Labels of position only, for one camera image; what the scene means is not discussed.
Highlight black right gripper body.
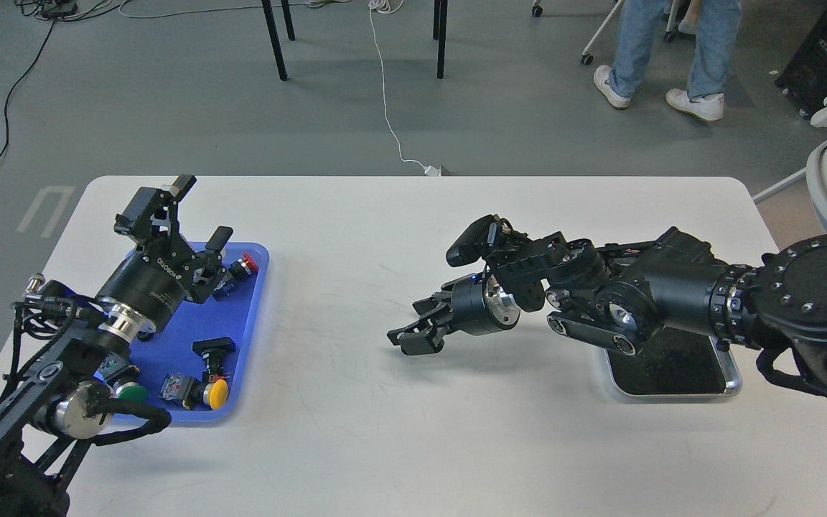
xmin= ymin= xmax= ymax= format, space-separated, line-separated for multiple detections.
xmin=429 ymin=276 xmax=521 ymax=336

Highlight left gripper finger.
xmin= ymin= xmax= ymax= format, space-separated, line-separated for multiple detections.
xmin=202 ymin=226 xmax=233 ymax=269
xmin=113 ymin=174 xmax=197 ymax=248

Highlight black push button switch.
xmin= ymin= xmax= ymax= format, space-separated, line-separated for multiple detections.
xmin=192 ymin=337 xmax=236 ymax=377

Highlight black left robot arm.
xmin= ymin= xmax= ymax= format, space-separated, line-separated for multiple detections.
xmin=0 ymin=174 xmax=233 ymax=516

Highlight blue plastic tray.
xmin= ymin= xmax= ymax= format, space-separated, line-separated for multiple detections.
xmin=129 ymin=242 xmax=270 ymax=427

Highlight small switch contact block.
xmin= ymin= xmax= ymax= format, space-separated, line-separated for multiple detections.
xmin=159 ymin=373 xmax=198 ymax=406

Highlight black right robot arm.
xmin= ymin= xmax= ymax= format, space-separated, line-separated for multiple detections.
xmin=387 ymin=215 xmax=827 ymax=397

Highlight person legs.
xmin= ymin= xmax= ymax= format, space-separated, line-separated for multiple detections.
xmin=593 ymin=0 xmax=743 ymax=122

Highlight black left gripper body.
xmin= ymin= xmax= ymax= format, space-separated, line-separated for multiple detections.
xmin=96 ymin=246 xmax=227 ymax=332

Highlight red push button switch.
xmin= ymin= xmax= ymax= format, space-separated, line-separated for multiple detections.
xmin=228 ymin=252 xmax=259 ymax=282

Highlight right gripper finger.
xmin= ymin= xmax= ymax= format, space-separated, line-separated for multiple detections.
xmin=387 ymin=313 xmax=452 ymax=355
xmin=411 ymin=291 xmax=453 ymax=317

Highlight white cable on floor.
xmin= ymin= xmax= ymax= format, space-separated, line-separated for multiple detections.
xmin=121 ymin=0 xmax=441 ymax=177

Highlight metal tray with black mat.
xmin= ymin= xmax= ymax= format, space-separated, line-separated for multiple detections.
xmin=602 ymin=328 xmax=744 ymax=404

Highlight green push button switch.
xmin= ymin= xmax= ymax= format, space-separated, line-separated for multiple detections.
xmin=98 ymin=355 xmax=147 ymax=403

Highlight white rolling chair base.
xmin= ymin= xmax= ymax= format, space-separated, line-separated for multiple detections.
xmin=531 ymin=1 xmax=690 ymax=65

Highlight black table legs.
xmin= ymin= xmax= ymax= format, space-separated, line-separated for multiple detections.
xmin=261 ymin=0 xmax=449 ymax=82

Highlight yellow push button switch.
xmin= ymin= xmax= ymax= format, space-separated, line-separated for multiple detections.
xmin=200 ymin=374 xmax=230 ymax=410

